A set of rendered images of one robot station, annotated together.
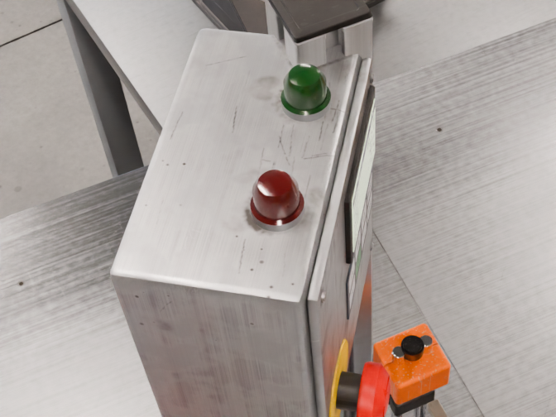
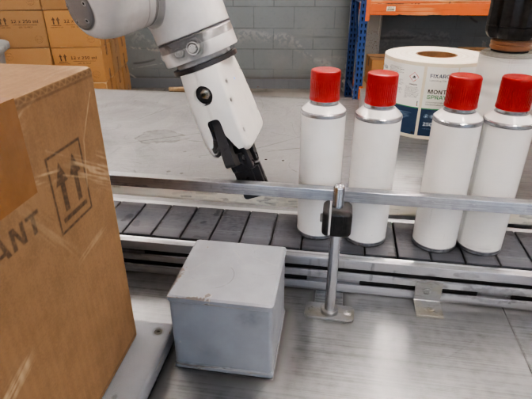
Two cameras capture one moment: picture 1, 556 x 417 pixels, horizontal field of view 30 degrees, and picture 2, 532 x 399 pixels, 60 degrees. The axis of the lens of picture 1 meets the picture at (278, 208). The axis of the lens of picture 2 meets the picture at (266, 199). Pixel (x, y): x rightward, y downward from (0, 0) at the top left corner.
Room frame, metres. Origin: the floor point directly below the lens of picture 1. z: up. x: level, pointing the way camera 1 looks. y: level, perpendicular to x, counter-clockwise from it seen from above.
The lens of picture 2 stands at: (0.88, -0.29, 1.19)
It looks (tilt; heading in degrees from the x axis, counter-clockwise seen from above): 27 degrees down; 206
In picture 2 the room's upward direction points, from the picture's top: straight up
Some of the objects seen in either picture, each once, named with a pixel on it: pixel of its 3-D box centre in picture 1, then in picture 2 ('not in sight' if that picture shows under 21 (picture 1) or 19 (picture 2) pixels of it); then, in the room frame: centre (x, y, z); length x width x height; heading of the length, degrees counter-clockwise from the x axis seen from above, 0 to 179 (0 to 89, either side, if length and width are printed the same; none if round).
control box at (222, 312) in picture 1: (266, 255); not in sight; (0.34, 0.01, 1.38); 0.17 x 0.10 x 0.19; 162
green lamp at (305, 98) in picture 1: (304, 88); not in sight; (0.37, -0.02, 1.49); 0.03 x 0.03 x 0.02
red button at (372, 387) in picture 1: (362, 393); not in sight; (0.27, -0.04, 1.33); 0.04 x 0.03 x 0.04; 162
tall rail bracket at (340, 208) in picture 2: not in sight; (333, 242); (0.46, -0.41, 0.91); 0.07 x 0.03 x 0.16; 17
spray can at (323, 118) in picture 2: not in sight; (321, 156); (0.39, -0.45, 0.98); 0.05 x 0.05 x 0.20
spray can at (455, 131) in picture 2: not in sight; (448, 165); (0.35, -0.31, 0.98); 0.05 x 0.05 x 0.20
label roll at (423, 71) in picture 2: not in sight; (430, 90); (-0.12, -0.40, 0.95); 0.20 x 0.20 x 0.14
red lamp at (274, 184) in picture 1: (275, 194); not in sight; (0.30, 0.00, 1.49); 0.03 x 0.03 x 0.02
